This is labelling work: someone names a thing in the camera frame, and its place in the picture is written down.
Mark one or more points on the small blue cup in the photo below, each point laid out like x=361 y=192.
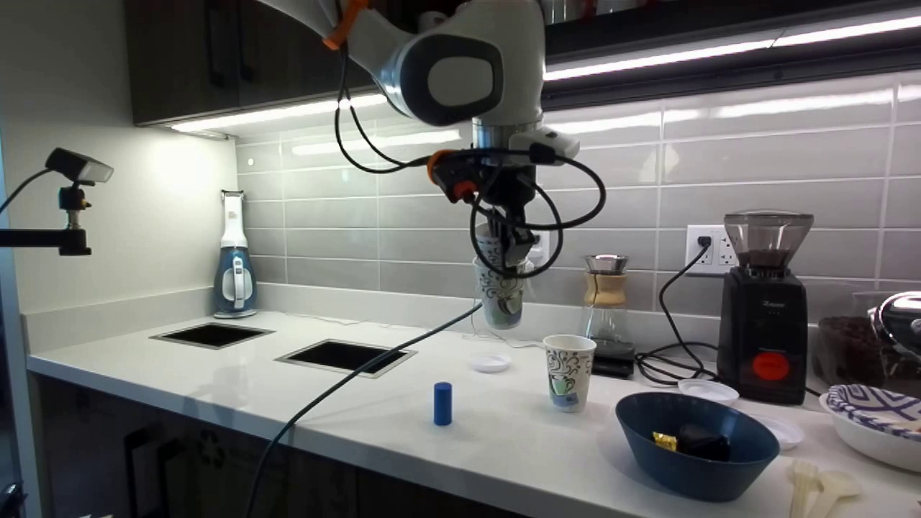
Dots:
x=440 y=408

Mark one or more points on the single patterned paper cup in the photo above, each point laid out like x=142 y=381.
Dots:
x=568 y=369

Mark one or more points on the stack of patterned paper cups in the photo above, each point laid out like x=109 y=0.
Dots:
x=499 y=273

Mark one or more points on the blue white soap dispenser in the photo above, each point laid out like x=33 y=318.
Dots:
x=233 y=284

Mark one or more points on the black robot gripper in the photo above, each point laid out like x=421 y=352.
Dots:
x=493 y=182

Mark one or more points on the white wall outlet right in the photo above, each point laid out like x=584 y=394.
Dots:
x=709 y=251

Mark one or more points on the yellow item in bowl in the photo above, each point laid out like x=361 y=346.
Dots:
x=666 y=441

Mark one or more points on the white wooden utensil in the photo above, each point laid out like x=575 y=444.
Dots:
x=817 y=493

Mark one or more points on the black coffee grinder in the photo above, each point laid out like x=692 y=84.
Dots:
x=763 y=325

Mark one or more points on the glass pour-over carafe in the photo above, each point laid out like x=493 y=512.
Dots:
x=606 y=313

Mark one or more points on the silver kettle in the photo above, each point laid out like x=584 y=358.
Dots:
x=898 y=319

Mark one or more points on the dark blue bowl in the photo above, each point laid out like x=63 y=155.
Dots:
x=719 y=448

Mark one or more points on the white wall outlet left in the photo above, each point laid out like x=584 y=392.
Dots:
x=538 y=251

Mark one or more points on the white wall outlet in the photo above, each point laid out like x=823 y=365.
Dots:
x=709 y=251
x=538 y=251

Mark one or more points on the blue patterned white bowl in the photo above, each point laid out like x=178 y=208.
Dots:
x=876 y=421

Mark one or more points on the black camera on mount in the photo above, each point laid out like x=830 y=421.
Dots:
x=78 y=174

